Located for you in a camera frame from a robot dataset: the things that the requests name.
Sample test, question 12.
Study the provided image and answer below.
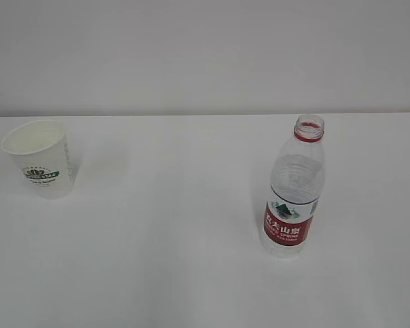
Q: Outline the clear water bottle red label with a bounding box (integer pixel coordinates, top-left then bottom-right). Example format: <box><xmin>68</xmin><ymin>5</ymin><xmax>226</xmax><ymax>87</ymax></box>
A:
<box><xmin>260</xmin><ymin>114</ymin><xmax>325</xmax><ymax>258</ymax></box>

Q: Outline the white paper cup green logo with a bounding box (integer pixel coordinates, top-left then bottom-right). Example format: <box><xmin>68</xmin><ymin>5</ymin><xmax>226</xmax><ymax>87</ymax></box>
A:
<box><xmin>1</xmin><ymin>120</ymin><xmax>74</xmax><ymax>200</ymax></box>

